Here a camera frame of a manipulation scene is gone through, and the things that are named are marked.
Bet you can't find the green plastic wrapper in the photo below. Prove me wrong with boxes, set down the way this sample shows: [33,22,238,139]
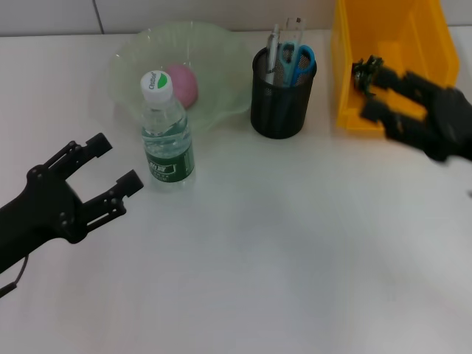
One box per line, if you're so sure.
[350,55,384,97]

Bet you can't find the clear water bottle green label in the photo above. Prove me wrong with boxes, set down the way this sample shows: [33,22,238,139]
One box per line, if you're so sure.
[139,69,196,184]

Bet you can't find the clear plastic ruler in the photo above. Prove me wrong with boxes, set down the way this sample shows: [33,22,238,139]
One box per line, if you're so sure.
[279,16,307,47]

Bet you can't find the silver ballpoint pen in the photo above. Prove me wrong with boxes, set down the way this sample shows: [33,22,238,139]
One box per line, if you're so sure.
[265,24,280,85]

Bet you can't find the green glass fruit bowl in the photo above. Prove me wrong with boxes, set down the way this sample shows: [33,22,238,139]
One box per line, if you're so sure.
[108,21,255,136]

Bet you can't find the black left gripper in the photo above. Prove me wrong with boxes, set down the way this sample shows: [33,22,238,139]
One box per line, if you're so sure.
[0,133,144,274]

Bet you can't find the black mesh pen holder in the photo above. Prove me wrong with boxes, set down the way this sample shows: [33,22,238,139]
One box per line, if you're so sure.
[250,46,317,140]

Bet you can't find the yellow plastic bin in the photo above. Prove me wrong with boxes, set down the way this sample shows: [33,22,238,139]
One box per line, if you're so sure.
[330,0,461,132]

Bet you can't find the pink peach toy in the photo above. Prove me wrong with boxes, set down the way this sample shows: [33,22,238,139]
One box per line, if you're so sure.
[164,64,200,110]

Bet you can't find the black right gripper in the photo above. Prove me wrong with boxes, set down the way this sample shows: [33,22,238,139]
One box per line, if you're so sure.
[359,66,472,163]

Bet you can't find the blue scissors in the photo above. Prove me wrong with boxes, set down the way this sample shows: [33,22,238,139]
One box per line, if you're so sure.
[277,41,316,89]

